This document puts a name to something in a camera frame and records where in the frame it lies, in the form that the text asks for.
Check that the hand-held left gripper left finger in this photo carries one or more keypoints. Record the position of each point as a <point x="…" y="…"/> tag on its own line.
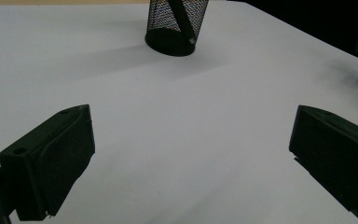
<point x="46" y="161"/>

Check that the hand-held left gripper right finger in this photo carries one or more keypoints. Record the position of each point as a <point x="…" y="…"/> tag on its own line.
<point x="335" y="155"/>

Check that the black mesh pen cup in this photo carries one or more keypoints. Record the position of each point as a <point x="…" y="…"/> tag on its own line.
<point x="167" y="40"/>

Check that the white table mat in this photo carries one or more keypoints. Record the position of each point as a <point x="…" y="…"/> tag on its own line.
<point x="183" y="124"/>

